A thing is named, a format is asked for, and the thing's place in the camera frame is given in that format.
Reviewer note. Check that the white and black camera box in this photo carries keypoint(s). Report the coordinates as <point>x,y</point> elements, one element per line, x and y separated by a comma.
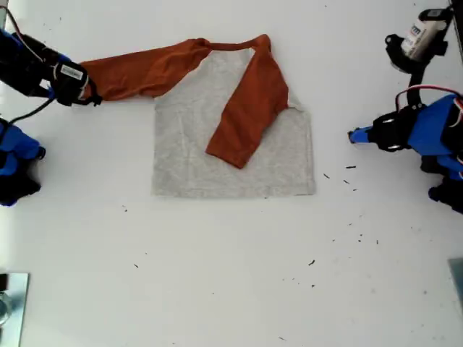
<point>421,34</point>

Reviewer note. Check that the steel plate with black clamp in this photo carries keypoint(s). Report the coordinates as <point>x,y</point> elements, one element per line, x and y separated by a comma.
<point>16,311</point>

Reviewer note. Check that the grey t-shirt with brown sleeves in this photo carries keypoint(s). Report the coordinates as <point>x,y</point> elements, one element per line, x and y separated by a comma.
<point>231,159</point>

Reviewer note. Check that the black camera stalk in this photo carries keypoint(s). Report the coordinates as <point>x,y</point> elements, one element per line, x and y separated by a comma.
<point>416,77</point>

